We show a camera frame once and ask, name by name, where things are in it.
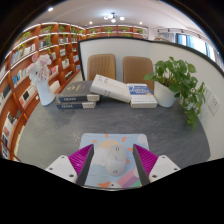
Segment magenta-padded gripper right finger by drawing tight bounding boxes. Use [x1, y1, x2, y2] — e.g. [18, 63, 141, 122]
[132, 143, 181, 186]

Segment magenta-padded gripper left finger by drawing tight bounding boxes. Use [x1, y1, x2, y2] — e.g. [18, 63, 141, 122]
[45, 143, 95, 187]

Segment white computer mouse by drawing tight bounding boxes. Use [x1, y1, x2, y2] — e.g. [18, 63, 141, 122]
[105, 144, 128, 177]

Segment pastel cloud print mouse pad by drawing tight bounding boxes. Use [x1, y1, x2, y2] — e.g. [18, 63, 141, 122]
[78, 132, 150, 190]

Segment white pitcher vase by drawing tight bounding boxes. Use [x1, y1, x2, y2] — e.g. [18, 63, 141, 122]
[35, 79, 56, 107]

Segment green plant in white pot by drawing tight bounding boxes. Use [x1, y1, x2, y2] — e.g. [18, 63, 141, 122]
[143, 56, 207, 129]

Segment white leaning book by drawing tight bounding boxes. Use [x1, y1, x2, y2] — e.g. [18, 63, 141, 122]
[89, 74, 132, 104]

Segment long orange bookshelf unit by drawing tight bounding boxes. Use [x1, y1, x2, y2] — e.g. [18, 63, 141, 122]
[0, 21, 87, 161]

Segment pink and white flowers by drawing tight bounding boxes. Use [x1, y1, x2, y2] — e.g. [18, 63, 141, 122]
[25, 53, 53, 84]

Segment tan upholstered chair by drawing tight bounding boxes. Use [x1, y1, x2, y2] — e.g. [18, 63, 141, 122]
[122, 55, 155, 92]
[86, 53, 117, 82]

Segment window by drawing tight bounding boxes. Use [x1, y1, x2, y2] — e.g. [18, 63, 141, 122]
[174, 32, 218, 63]

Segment orange shelf unit with plants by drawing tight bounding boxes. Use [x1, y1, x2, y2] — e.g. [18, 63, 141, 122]
[84, 24, 149, 40]

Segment recessed ceiling lights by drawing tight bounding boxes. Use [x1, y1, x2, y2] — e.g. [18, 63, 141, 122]
[47, 6, 94, 26]

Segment globe bulb chandelier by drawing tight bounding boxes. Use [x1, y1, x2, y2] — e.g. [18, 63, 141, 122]
[102, 12, 126, 24]

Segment white wall socket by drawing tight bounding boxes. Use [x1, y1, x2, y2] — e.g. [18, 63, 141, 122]
[207, 93, 221, 117]
[201, 84, 212, 103]

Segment black ceiling track light rail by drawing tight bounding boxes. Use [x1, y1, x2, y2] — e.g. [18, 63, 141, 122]
[156, 28, 201, 35]

